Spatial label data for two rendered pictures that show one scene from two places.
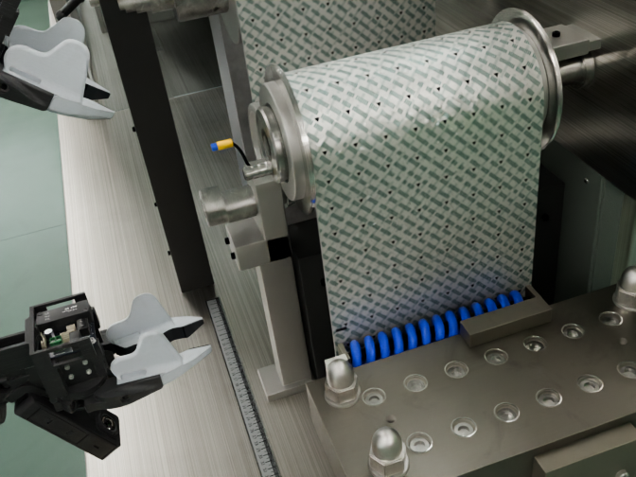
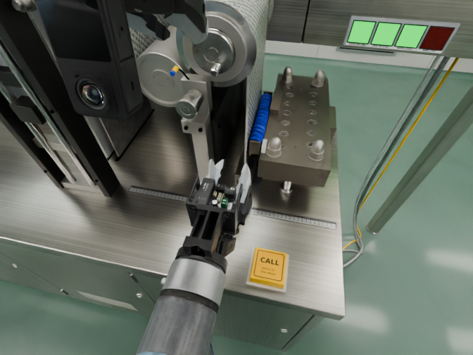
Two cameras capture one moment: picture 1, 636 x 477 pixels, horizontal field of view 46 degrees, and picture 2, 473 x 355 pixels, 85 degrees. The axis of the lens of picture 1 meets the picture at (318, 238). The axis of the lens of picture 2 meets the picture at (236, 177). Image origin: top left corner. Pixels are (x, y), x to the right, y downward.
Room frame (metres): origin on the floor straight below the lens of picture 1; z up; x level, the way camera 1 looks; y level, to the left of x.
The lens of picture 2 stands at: (0.40, 0.43, 1.46)
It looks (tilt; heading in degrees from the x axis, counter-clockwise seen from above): 50 degrees down; 296
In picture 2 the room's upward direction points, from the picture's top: straight up
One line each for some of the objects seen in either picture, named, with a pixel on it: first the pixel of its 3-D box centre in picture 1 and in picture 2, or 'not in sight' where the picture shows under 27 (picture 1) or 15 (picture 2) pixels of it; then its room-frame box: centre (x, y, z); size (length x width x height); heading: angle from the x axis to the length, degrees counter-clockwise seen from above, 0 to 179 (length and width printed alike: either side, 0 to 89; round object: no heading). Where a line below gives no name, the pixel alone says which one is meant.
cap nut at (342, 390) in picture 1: (340, 378); (274, 145); (0.51, 0.00, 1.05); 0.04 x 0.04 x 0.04
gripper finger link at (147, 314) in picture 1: (151, 317); (213, 172); (0.57, 0.17, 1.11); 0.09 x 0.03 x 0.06; 112
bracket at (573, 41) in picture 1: (561, 40); not in sight; (0.71, -0.27, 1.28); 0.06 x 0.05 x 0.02; 103
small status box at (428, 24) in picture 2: not in sight; (398, 34); (0.34, -0.39, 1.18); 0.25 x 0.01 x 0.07; 13
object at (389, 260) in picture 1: (432, 256); (255, 88); (0.61, -0.12, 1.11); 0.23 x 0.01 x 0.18; 103
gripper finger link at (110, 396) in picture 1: (115, 383); (237, 206); (0.51, 0.21, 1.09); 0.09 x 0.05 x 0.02; 94
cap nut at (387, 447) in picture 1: (387, 448); (317, 148); (0.42, -0.04, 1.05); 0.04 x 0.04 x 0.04
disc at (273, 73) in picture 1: (289, 139); (215, 48); (0.64, 0.01, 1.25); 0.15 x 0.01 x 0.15; 13
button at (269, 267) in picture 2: not in sight; (268, 267); (0.43, 0.21, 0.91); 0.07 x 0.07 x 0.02; 13
